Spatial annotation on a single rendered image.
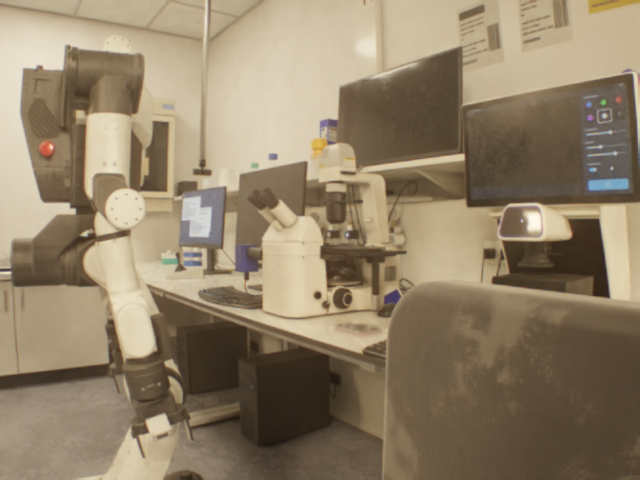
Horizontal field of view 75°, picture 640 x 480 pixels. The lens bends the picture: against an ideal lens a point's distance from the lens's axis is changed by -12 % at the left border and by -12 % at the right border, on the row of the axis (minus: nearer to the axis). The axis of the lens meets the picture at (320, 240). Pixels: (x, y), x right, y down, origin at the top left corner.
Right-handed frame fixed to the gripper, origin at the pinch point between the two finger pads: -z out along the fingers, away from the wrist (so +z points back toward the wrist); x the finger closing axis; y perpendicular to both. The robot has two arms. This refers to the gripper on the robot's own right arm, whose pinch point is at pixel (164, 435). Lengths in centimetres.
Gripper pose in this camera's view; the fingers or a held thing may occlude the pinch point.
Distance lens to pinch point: 108.0
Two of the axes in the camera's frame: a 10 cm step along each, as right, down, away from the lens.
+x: 8.5, -2.1, 4.9
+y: -5.0, -0.2, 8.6
